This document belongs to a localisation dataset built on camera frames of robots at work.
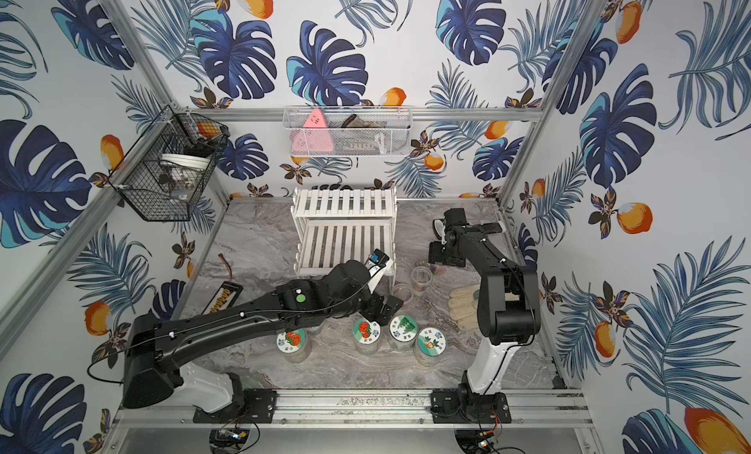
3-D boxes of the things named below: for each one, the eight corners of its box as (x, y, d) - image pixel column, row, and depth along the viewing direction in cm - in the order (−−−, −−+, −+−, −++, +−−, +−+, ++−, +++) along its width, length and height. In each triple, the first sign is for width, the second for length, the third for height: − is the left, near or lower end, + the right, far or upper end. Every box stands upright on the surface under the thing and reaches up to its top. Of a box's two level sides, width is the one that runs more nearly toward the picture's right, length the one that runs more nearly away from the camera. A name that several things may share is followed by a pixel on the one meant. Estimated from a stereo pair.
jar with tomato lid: (282, 362, 84) (273, 352, 77) (286, 339, 88) (279, 328, 81) (309, 362, 84) (303, 352, 77) (312, 339, 88) (307, 328, 81)
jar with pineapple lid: (415, 366, 83) (418, 356, 76) (413, 338, 88) (416, 327, 81) (442, 366, 83) (448, 356, 76) (438, 338, 88) (444, 327, 81)
